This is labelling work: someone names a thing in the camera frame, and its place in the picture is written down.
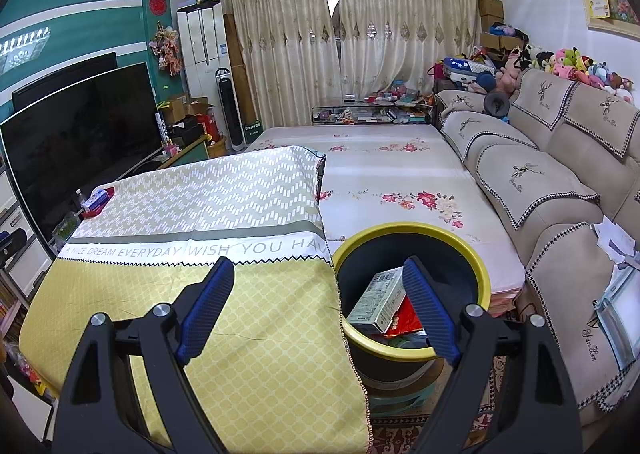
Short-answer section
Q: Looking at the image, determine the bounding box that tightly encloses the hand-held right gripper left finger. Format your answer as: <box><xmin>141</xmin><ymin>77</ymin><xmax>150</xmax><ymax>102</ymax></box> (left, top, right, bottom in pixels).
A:
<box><xmin>52</xmin><ymin>257</ymin><xmax>236</xmax><ymax>454</ymax></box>

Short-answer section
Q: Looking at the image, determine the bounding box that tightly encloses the yellow patterned tablecloth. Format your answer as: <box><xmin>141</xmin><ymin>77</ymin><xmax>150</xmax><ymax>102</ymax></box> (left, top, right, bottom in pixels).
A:
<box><xmin>20</xmin><ymin>145</ymin><xmax>371</xmax><ymax>454</ymax></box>

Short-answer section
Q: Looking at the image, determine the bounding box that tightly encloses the beige embroidered curtain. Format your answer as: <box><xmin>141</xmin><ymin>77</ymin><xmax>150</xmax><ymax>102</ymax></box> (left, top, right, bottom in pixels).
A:
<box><xmin>333</xmin><ymin>0</ymin><xmax>481</xmax><ymax>95</ymax></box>
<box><xmin>217</xmin><ymin>0</ymin><xmax>344</xmax><ymax>127</ymax></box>

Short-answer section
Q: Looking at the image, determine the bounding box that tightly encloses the beige sofa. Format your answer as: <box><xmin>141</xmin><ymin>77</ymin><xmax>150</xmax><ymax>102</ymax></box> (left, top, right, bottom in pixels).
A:
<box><xmin>435</xmin><ymin>67</ymin><xmax>640</xmax><ymax>415</ymax></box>

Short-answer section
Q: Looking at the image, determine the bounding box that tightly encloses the large curved television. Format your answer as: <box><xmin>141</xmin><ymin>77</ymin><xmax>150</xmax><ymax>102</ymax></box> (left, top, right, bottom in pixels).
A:
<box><xmin>0</xmin><ymin>62</ymin><xmax>163</xmax><ymax>245</ymax></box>

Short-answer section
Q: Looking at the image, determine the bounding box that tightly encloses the teal and yellow television cabinet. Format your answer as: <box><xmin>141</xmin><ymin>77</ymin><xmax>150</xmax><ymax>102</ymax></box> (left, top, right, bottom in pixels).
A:
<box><xmin>155</xmin><ymin>134</ymin><xmax>211</xmax><ymax>170</ymax></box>

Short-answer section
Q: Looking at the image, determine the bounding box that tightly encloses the floral pink mat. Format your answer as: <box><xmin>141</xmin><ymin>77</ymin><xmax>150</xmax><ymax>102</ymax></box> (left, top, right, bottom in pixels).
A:
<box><xmin>245</xmin><ymin>124</ymin><xmax>526</xmax><ymax>315</ymax></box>

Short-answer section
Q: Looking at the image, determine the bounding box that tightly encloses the white standing air conditioner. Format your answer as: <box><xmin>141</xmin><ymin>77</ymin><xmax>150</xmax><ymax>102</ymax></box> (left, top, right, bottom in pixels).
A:
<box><xmin>176</xmin><ymin>2</ymin><xmax>233</xmax><ymax>108</ymax></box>

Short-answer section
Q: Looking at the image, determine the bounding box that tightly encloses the pile of papers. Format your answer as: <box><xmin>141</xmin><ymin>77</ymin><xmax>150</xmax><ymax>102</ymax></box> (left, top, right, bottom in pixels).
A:
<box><xmin>592</xmin><ymin>217</ymin><xmax>640</xmax><ymax>370</ymax></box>

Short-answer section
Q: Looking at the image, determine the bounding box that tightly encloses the blue star-print bag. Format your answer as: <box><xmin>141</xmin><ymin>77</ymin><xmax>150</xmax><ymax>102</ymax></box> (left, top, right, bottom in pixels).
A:
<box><xmin>442</xmin><ymin>57</ymin><xmax>496</xmax><ymax>85</ymax></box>

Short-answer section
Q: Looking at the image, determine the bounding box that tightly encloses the flat black television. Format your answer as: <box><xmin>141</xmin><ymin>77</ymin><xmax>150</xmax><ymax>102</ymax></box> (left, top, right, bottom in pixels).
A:
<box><xmin>11</xmin><ymin>52</ymin><xmax>118</xmax><ymax>110</ymax></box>

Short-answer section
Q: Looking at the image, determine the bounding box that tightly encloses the black tower fan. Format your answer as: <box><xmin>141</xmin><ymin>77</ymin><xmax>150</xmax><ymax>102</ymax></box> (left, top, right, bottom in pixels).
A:
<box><xmin>215</xmin><ymin>67</ymin><xmax>236</xmax><ymax>151</ymax></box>

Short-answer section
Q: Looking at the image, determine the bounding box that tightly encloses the dark round cushion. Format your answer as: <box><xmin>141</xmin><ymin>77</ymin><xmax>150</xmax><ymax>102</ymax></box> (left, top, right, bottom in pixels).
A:
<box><xmin>485</xmin><ymin>90</ymin><xmax>511</xmax><ymax>119</ymax></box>

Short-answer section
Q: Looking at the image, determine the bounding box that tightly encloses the brown cardboard box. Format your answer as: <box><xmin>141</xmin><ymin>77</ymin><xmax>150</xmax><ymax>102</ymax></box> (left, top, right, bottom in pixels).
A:
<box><xmin>161</xmin><ymin>94</ymin><xmax>208</xmax><ymax>125</ymax></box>

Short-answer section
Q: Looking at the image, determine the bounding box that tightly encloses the red snack bag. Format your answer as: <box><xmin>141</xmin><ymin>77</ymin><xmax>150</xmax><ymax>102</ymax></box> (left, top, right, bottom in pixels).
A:
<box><xmin>385</xmin><ymin>295</ymin><xmax>427</xmax><ymax>338</ymax></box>

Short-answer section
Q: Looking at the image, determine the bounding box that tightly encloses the pale green box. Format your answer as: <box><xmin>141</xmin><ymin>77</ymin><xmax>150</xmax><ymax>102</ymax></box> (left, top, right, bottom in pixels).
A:
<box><xmin>346</xmin><ymin>270</ymin><xmax>407</xmax><ymax>333</ymax></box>

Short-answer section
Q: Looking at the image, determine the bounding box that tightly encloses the cluttered glass coffee table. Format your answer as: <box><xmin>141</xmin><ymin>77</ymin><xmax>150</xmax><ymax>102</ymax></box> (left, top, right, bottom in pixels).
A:
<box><xmin>311</xmin><ymin>89</ymin><xmax>436</xmax><ymax>126</ymax></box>

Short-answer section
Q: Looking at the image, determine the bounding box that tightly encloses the glass bowl with green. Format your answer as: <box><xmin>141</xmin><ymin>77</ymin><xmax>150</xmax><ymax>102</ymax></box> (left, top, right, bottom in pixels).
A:
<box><xmin>52</xmin><ymin>211</ymin><xmax>81</xmax><ymax>242</ymax></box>

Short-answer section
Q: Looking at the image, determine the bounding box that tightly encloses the hanging flower decoration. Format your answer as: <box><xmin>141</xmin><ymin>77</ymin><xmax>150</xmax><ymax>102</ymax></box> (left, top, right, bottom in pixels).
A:
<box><xmin>150</xmin><ymin>22</ymin><xmax>182</xmax><ymax>76</ymax></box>

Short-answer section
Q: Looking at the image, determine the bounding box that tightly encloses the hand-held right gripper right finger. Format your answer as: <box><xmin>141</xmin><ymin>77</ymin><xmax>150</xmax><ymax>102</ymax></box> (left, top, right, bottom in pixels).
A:
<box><xmin>402</xmin><ymin>255</ymin><xmax>583</xmax><ymax>454</ymax></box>

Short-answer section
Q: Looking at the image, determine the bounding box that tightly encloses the stack of cardboard boxes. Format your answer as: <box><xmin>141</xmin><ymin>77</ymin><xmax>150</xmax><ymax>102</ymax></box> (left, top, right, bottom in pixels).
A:
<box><xmin>477</xmin><ymin>0</ymin><xmax>526</xmax><ymax>58</ymax></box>

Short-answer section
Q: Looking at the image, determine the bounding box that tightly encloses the row of plush toys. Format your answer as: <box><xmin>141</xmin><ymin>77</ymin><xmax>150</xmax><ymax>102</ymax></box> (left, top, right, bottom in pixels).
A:
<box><xmin>492</xmin><ymin>42</ymin><xmax>640</xmax><ymax>108</ymax></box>

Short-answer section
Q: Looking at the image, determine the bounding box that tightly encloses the black bin with yellow rim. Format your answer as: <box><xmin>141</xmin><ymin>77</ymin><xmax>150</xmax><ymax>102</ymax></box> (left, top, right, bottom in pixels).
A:
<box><xmin>332</xmin><ymin>223</ymin><xmax>492</xmax><ymax>382</ymax></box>

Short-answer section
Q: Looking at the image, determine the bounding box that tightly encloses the teal plastic stool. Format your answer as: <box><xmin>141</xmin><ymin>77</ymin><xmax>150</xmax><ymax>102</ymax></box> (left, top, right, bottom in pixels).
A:
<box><xmin>367</xmin><ymin>374</ymin><xmax>442</xmax><ymax>416</ymax></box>

